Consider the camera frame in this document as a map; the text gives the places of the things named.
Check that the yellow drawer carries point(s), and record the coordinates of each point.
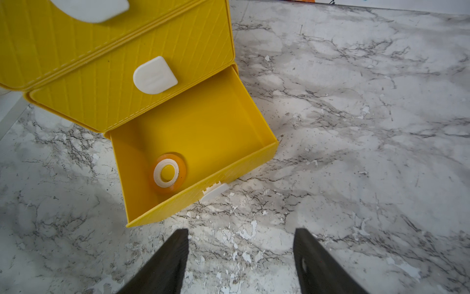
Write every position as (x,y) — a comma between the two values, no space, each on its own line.
(101,95)
(40,42)
(215,128)

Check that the yellow bottom drawer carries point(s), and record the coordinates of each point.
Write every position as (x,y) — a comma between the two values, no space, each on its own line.
(215,128)

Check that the yellow top drawer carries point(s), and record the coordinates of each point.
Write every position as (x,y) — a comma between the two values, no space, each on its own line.
(40,42)

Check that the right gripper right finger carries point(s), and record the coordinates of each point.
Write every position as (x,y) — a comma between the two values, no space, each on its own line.
(317,270)

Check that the orange tape roll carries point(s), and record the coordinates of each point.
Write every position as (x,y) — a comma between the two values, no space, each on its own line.
(169,173)

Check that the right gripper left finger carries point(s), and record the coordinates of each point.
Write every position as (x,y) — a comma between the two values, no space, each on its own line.
(165,271)

